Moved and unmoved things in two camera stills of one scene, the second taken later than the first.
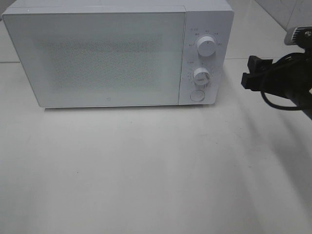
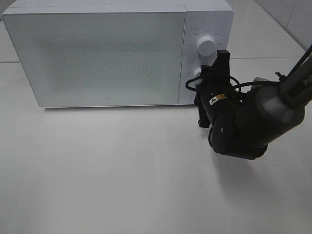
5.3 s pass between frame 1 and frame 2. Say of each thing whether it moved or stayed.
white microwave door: stayed
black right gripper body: moved
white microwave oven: stayed
